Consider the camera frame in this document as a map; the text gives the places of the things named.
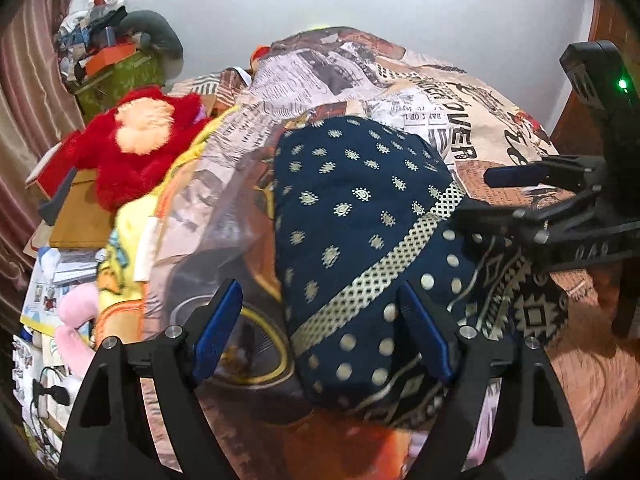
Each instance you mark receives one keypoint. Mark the green storage box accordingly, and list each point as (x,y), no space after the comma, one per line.
(125,80)

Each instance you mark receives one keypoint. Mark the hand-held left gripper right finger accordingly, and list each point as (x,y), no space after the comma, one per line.
(425,330)

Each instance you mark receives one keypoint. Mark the pile of clutter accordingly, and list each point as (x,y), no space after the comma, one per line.
(85,25)

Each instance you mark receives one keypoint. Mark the grey plush pillow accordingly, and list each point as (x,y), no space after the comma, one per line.
(155,30)

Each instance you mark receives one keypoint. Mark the bright yellow pillow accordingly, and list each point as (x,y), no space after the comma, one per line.
(320,26)

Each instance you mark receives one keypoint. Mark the brown cardboard box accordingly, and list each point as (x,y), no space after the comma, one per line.
(82,220)

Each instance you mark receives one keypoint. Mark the red plush toy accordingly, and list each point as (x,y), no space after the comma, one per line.
(140,150)

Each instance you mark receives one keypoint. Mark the orange box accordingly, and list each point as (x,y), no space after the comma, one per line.
(110,57)

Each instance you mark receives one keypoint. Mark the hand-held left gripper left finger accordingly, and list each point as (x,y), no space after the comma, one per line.
(220,330)

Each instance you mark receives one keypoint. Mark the pink plush toy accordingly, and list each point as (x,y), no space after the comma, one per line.
(75,310)

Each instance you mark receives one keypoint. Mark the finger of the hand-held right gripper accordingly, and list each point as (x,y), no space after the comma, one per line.
(500,220)
(515,175)

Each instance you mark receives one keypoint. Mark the black power plug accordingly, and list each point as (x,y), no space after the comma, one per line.
(57,392)

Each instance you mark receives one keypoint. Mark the wooden door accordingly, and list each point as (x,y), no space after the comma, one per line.
(600,25)

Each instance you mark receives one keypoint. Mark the brown curtain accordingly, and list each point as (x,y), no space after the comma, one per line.
(30,85)

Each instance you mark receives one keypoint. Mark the newspaper print blanket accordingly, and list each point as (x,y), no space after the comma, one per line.
(350,75)

